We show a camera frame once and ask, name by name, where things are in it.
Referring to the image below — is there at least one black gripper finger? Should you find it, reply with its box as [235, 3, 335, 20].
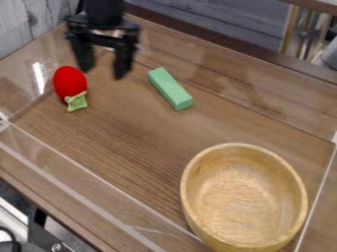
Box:
[69, 33, 94, 73]
[113, 43, 136, 80]

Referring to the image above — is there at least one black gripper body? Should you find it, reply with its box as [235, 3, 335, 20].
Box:
[65, 15, 140, 49]

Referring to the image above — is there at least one red plush strawberry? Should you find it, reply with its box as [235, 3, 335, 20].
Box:
[52, 66, 88, 112]

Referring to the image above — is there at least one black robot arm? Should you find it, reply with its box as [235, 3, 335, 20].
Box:
[64, 0, 140, 80]

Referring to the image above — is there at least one green rectangular block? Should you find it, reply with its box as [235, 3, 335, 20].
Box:
[147, 67, 193, 111]

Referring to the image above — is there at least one wooden bowl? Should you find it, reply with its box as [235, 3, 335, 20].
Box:
[180, 143, 307, 252]

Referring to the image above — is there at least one gold metal chair frame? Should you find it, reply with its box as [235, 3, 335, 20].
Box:
[280, 0, 337, 60]

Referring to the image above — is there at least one black cable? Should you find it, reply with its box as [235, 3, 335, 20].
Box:
[0, 225, 21, 252]

